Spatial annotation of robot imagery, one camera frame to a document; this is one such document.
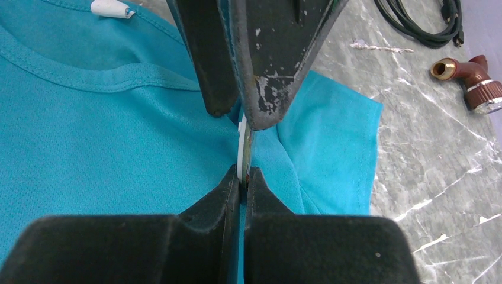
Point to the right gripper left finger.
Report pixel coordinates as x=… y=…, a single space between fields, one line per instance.
x=199 y=245

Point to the white garment tag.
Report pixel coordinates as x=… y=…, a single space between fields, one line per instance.
x=111 y=9

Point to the round brooch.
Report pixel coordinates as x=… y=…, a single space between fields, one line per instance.
x=244 y=153

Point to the brown brass faucet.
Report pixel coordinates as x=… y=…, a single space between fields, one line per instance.
x=482 y=93

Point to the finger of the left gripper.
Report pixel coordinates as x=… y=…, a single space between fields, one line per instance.
x=275 y=44
x=202 y=27

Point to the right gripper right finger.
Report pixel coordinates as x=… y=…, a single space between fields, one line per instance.
x=283 y=247

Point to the teal t-shirt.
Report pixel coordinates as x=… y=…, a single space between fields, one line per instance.
x=104 y=116

